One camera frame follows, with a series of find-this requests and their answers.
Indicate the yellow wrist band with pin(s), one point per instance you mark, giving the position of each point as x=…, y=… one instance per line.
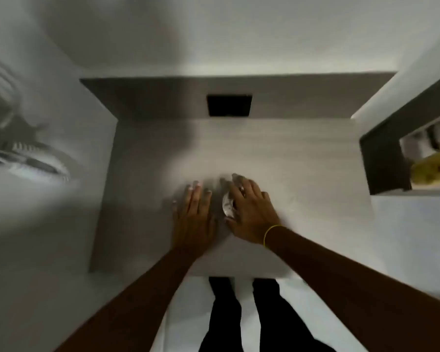
x=268, y=232

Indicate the yellow bottle with orange cap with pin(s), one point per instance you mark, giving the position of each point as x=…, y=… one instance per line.
x=434, y=168

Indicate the person's right forearm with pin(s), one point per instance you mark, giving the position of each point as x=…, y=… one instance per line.
x=352, y=293

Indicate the person's right hand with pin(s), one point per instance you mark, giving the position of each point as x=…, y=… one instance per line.
x=255, y=216

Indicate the grey cabinet side panel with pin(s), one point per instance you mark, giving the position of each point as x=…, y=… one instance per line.
x=383, y=161

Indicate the person's left forearm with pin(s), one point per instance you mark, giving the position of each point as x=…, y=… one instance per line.
x=132, y=311

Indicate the person's black trousers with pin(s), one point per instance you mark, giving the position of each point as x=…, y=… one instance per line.
x=275, y=322

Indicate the person's left hand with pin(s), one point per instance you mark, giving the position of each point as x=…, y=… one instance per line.
x=192, y=227

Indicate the shiny steel bowl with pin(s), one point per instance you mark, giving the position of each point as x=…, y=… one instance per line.
x=228, y=207

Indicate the black rectangular socket plate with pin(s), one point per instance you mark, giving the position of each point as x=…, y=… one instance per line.
x=229, y=105

